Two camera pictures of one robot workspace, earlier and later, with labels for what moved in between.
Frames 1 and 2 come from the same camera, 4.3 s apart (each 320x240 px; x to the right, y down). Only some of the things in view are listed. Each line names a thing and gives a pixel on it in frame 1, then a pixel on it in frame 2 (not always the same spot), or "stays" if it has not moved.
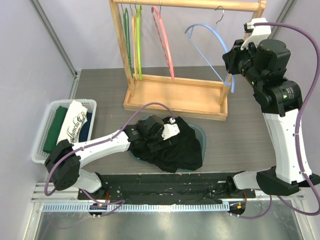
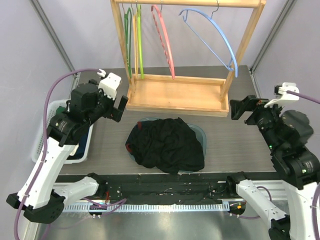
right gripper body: [230, 63] to [249, 111]
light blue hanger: [231, 81] to [184, 18]
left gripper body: [153, 142] to [105, 105]
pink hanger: [163, 37] stays
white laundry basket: [39, 155] stays
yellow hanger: [134, 18] stays
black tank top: [178, 148] stays
